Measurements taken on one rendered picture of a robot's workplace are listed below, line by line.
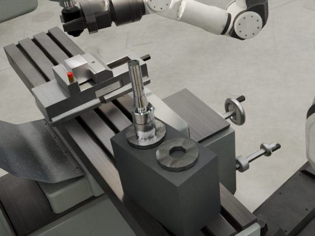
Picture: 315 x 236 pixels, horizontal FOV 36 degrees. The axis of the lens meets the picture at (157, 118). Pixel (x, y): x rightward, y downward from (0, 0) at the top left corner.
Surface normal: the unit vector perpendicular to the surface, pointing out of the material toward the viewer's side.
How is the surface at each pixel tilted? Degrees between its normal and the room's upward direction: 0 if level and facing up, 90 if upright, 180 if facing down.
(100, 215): 90
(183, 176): 0
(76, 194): 90
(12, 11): 90
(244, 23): 80
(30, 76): 0
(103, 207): 90
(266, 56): 0
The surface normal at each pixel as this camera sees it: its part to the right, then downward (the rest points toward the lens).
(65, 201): 0.52, 0.50
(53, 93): -0.12, -0.76
